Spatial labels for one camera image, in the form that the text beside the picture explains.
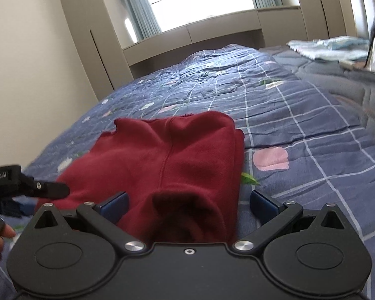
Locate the dark blue cloth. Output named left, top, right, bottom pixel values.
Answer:
left=0, top=198, right=36, bottom=218

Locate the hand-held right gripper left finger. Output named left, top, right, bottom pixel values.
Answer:
left=34, top=191, right=145, bottom=254

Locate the blue plaid floral blanket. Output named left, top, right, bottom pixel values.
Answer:
left=0, top=44, right=375, bottom=300

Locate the red knit garment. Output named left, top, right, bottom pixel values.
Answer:
left=34, top=111, right=246, bottom=244

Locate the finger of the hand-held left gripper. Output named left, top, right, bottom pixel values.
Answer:
left=34, top=180, right=71, bottom=199

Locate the beige window bench cabinet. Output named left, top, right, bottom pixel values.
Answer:
left=122, top=4, right=301, bottom=67

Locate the light blue folded blanket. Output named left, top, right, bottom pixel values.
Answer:
left=287, top=35, right=375, bottom=62

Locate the grey quilt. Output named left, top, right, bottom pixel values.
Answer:
left=259, top=44, right=375, bottom=163

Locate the beige tall cabinet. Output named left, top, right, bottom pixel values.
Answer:
left=59, top=0, right=136, bottom=101

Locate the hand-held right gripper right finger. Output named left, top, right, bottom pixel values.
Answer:
left=232, top=189, right=348, bottom=254

